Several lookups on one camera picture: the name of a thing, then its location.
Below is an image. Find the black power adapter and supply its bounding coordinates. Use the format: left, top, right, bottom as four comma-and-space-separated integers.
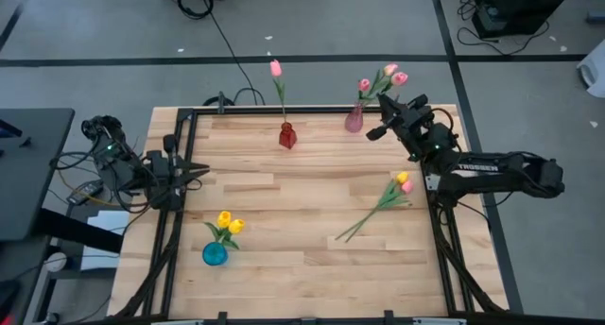
65, 180, 104, 207

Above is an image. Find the white bin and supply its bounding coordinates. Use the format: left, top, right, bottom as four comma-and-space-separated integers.
576, 39, 605, 99

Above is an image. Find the red glass vase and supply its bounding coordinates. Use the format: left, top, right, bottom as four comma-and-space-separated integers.
278, 121, 299, 150

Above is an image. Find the black equipment case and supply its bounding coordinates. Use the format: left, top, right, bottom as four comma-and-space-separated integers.
472, 0, 578, 39

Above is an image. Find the white box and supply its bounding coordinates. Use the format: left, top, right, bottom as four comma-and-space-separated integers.
79, 210, 131, 273

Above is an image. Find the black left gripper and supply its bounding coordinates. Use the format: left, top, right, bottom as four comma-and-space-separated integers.
145, 134, 211, 211

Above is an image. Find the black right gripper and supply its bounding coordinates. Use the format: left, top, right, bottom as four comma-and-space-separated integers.
366, 94, 445, 149

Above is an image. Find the black floor cable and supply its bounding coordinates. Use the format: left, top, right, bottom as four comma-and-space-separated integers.
177, 0, 266, 108

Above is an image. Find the black aluminium table frame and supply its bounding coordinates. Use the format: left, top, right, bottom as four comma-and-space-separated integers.
111, 105, 510, 325

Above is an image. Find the pale pink artificial tulip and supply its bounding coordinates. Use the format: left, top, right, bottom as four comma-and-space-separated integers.
371, 62, 400, 110

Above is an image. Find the teal glass vase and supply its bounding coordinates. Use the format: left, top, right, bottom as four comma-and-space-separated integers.
201, 241, 230, 267

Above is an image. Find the black desk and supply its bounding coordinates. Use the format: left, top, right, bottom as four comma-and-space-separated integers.
0, 108, 76, 241

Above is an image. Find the purple glass vase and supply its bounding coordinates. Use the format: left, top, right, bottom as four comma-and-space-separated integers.
344, 103, 365, 134

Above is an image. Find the yellow artificial tulip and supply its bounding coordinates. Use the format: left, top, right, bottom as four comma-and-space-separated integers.
219, 218, 247, 251
203, 210, 233, 250

